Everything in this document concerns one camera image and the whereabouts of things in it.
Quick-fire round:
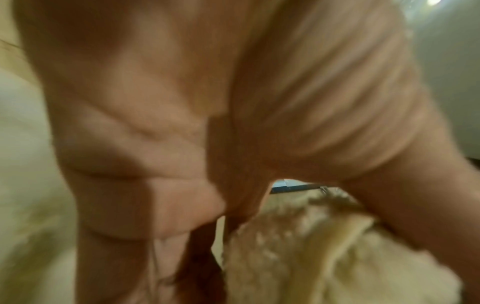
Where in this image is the cream fluffy fabric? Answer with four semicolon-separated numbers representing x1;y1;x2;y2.
0;68;466;304

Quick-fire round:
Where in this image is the blue flat object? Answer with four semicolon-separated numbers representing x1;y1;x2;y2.
270;178;331;195

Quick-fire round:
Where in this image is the person's left hand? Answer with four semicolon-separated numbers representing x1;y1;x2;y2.
11;0;480;304

